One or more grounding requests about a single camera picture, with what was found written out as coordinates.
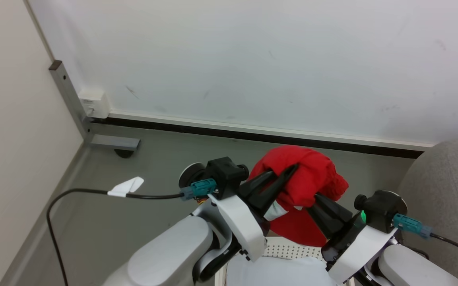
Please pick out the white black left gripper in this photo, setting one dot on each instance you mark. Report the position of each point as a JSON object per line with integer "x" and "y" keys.
{"x": 241, "y": 226}

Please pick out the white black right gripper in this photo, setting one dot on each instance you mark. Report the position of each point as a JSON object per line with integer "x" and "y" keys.
{"x": 356, "y": 250}

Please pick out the red garment with white print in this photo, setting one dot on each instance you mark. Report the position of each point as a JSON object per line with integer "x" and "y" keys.
{"x": 312, "y": 171}

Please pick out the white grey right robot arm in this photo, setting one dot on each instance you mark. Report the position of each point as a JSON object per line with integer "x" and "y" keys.
{"x": 412, "y": 266}

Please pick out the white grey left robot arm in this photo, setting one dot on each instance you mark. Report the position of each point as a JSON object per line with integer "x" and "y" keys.
{"x": 169, "y": 256}

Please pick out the grey fabric sofa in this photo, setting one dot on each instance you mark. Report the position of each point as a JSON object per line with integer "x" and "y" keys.
{"x": 443, "y": 182}

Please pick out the white perforated laundry basket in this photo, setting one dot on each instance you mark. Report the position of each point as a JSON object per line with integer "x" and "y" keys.
{"x": 290, "y": 250}

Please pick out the white and black baseboard strip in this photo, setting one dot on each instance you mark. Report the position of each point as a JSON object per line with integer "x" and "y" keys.
{"x": 261, "y": 133}

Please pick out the white cloth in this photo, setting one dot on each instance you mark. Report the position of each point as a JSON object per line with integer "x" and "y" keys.
{"x": 272, "y": 272}

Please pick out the black caster foot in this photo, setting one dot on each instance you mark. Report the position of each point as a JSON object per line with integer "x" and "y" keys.
{"x": 124, "y": 153}

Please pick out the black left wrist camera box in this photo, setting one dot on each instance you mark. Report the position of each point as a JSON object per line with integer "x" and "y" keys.
{"x": 223, "y": 174}

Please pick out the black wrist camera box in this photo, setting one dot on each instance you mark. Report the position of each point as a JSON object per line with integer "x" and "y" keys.
{"x": 223, "y": 174}
{"x": 378, "y": 210}

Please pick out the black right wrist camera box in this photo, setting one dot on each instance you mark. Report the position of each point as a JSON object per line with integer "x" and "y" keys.
{"x": 378, "y": 210}

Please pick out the white wall box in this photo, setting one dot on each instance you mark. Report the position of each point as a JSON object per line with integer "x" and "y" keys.
{"x": 94, "y": 103}

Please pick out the grey metal frame post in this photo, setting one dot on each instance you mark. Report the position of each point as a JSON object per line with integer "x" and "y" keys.
{"x": 72, "y": 99}

